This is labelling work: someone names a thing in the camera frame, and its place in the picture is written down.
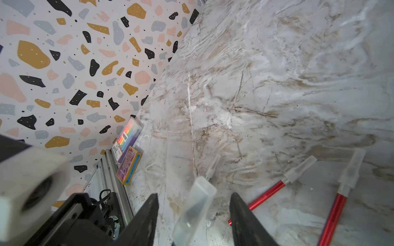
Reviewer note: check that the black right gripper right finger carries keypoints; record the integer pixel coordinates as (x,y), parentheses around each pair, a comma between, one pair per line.
(246,229)

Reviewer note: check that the rainbow knife set package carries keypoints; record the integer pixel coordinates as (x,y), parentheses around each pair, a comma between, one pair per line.
(126,139)

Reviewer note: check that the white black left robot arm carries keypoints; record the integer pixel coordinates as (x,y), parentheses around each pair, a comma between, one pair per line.
(32,180)

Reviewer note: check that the red carving knife left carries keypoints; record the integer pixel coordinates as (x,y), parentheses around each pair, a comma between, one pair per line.
(290,176)

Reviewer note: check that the purple orange small box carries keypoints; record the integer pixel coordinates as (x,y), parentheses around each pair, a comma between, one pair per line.
(129,165)

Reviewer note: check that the clear plastic knife cap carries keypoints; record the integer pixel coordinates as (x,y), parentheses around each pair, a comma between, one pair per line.
(200,199)

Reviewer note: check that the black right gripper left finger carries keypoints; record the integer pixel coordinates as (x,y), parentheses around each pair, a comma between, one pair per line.
(141,230)

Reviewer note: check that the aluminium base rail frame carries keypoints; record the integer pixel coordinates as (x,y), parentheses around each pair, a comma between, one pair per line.
(104,177)

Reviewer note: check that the red carving knife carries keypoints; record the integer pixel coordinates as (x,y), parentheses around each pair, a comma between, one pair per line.
(347,181)
(290,176)

